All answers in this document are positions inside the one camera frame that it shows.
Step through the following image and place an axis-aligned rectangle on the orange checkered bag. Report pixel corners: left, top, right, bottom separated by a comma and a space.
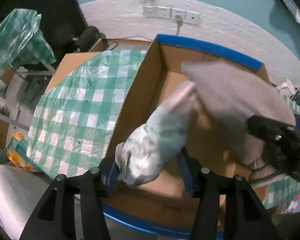
6, 132, 35, 170

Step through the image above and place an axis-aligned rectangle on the blue cardboard box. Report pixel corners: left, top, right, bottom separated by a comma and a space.
103, 34, 269, 239

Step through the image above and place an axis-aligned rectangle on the grey white sock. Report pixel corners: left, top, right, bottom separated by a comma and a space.
115, 81, 197, 187

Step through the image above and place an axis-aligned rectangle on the beige plug cable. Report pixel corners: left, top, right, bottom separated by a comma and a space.
174, 15, 184, 37

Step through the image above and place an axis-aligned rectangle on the long grey towel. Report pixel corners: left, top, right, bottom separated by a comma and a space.
181, 60, 296, 187

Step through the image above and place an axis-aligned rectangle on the green checkered plastic tablecloth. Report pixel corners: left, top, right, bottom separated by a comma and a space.
26, 50, 146, 178

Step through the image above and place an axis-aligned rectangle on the black hanging garment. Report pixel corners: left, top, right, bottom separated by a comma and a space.
0, 0, 87, 53

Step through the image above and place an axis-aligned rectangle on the white wall socket strip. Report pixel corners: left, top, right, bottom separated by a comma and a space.
143, 5, 201, 24

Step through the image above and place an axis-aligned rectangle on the grey stool cushion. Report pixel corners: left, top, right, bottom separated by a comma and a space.
0, 165, 49, 239

